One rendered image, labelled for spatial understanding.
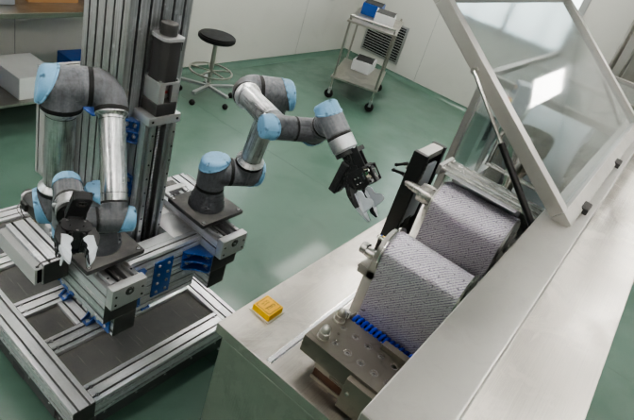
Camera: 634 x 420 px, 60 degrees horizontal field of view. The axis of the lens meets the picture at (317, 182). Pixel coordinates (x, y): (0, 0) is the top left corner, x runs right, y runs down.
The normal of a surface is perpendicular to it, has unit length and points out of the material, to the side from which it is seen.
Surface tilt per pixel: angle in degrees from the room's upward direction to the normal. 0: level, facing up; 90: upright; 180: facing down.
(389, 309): 90
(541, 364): 0
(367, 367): 0
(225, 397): 90
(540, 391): 0
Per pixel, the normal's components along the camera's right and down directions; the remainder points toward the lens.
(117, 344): 0.27, -0.83
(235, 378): -0.58, 0.25
